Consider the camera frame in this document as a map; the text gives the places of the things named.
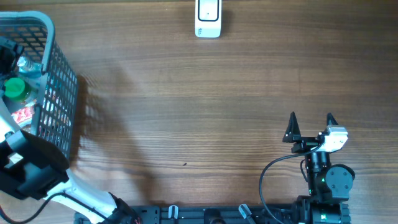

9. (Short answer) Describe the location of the red tissue pack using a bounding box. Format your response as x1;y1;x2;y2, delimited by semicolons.
11;106;34;128

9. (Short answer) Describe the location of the green lid jar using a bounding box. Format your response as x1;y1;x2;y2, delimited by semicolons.
4;78;32;103

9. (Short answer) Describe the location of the blue mouthwash bottle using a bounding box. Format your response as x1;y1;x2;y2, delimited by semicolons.
17;56;42;89

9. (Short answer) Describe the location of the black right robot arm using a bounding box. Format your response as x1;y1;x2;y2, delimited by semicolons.
282;112;355;223

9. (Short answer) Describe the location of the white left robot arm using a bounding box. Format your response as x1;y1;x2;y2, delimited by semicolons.
1;38;141;223

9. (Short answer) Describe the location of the white barcode scanner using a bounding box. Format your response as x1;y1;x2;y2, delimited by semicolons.
195;0;222;39

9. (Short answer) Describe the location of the dark grey plastic basket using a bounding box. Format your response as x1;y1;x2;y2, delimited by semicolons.
1;11;78;157

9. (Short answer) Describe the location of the black camera cable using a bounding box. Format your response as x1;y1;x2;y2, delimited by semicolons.
258;143;324;224

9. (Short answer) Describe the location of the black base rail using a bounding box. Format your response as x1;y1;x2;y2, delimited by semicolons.
73;203;299;224

